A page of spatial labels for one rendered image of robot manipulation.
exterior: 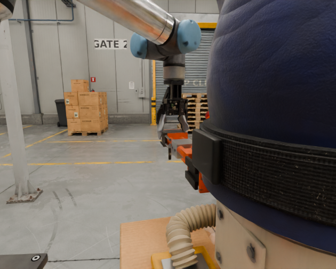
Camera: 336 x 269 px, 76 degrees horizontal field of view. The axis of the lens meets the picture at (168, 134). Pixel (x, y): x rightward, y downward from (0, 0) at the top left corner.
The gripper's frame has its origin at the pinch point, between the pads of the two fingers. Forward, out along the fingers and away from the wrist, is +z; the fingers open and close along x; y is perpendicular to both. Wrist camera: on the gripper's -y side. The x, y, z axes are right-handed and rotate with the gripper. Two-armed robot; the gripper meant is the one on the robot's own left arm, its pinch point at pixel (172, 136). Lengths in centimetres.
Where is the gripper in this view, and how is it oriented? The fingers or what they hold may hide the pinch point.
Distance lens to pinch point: 80.3
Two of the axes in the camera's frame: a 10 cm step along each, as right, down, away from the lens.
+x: 9.8, -0.3, 2.1
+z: 0.0, 9.8, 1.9
